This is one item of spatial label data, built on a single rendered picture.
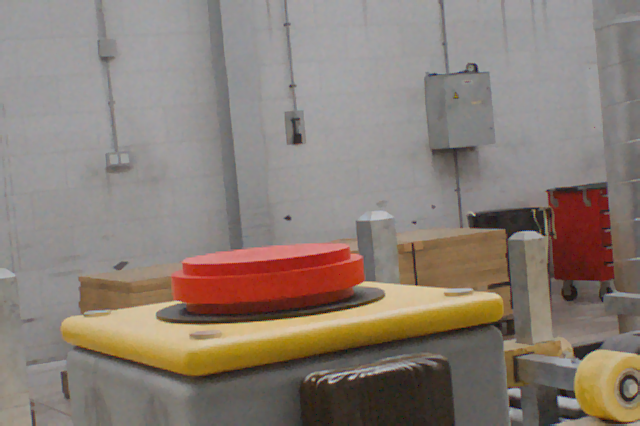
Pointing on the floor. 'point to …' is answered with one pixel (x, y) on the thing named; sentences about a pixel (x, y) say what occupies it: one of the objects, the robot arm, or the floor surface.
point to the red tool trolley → (582, 237)
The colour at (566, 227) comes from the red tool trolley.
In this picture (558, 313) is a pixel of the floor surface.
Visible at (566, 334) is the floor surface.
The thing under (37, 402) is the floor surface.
